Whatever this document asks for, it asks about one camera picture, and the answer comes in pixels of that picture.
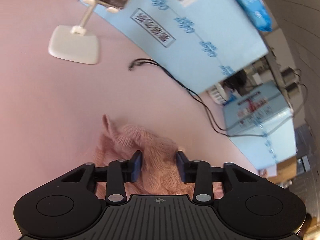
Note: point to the wide light blue cardboard box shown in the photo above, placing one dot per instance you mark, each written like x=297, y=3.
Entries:
x=200, y=17

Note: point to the tall light blue cardboard box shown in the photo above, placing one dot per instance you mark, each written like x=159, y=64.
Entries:
x=265, y=135

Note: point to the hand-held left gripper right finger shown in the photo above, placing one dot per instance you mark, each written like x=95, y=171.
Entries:
x=180, y=167

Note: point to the large striped white bowl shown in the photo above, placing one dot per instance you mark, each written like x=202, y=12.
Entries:
x=217, y=93

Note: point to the black power adapter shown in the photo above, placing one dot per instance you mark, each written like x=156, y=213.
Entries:
x=292, y=87
x=288, y=73

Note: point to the brown cardboard box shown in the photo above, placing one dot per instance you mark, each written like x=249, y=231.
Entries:
x=287, y=168

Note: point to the pink knit sweater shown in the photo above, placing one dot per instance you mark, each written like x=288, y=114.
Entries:
x=157, y=155

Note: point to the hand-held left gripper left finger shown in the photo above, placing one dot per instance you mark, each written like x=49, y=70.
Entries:
x=136, y=167

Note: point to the white phone stand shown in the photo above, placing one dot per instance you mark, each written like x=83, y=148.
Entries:
x=73, y=46

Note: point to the blue plastic packet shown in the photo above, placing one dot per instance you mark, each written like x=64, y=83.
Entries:
x=252, y=2

